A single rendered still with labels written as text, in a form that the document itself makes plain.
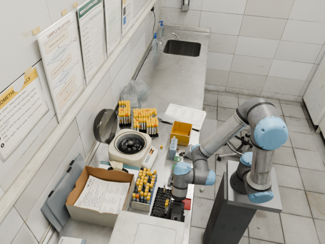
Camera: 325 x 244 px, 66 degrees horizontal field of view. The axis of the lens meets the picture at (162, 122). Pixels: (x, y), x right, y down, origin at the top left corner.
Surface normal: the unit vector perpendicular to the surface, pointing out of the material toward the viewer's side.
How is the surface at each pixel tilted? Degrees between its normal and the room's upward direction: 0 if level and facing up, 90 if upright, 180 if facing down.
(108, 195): 2
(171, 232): 0
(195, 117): 1
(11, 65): 90
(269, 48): 90
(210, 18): 90
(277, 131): 84
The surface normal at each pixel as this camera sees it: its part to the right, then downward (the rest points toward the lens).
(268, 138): 0.00, 0.57
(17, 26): 0.98, 0.14
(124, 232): 0.04, -0.75
